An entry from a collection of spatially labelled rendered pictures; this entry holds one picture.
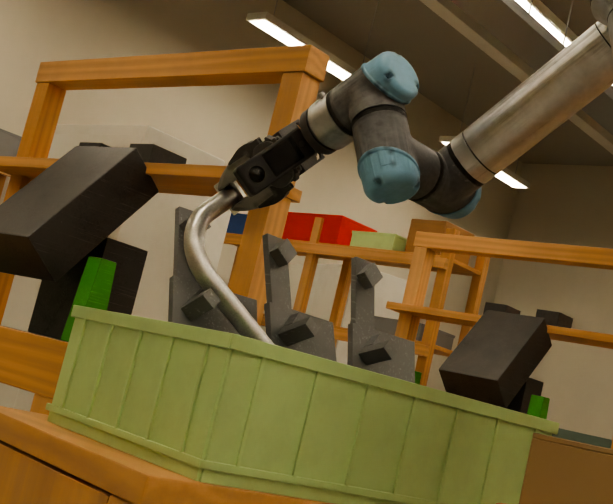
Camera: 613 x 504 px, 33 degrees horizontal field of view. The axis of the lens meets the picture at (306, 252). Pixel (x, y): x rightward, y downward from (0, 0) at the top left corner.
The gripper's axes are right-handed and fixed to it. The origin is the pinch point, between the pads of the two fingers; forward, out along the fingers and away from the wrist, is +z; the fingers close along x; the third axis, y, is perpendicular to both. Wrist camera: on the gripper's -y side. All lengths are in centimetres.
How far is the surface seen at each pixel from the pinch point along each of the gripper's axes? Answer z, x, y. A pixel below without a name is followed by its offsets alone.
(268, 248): 1.9, -10.0, 2.9
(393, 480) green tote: -13.2, -42.8, -21.2
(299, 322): -0.9, -21.3, -4.4
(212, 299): -0.4, -10.6, -16.0
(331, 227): 345, -50, 479
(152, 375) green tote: -2.1, -13.3, -34.2
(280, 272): 2.4, -14.1, 2.5
